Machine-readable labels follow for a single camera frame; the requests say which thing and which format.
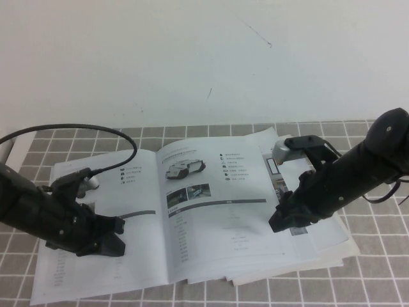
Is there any grey white checked tablecloth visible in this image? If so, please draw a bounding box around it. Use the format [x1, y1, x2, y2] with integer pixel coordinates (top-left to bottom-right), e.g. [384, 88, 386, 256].
[0, 118, 409, 307]

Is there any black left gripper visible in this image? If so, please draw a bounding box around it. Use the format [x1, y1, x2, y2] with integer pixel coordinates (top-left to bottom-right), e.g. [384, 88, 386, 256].
[40, 190, 127, 258]

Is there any black left camera bracket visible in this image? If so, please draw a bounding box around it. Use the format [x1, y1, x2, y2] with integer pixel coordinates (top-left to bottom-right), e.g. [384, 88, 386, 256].
[50, 166, 94, 205]

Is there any black camera bracket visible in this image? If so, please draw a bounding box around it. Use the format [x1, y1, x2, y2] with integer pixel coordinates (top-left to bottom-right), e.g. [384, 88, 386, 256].
[283, 134, 342, 175]
[50, 166, 94, 205]

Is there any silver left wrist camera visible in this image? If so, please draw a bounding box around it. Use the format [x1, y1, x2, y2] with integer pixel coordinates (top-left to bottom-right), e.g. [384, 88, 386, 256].
[78, 175, 100, 193]

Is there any thick black left camera cable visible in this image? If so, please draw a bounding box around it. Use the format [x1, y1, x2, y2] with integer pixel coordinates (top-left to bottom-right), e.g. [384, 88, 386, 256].
[0, 123, 139, 177]

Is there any cream white booklet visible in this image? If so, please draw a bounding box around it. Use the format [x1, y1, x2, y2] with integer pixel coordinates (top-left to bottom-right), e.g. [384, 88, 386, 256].
[231, 134, 361, 287]

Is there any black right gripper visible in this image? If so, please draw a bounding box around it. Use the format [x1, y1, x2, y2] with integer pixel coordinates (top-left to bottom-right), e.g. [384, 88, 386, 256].
[269, 172, 339, 235]

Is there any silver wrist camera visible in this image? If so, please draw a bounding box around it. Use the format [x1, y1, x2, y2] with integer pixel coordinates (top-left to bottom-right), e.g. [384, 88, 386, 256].
[78, 175, 100, 193]
[272, 138, 309, 166]

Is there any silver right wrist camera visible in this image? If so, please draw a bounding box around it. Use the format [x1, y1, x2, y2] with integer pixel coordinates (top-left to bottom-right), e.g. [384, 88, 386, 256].
[272, 138, 309, 166]

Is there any black right camera bracket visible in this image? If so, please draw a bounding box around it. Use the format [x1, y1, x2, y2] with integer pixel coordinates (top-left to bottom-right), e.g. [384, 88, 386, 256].
[283, 134, 342, 175]

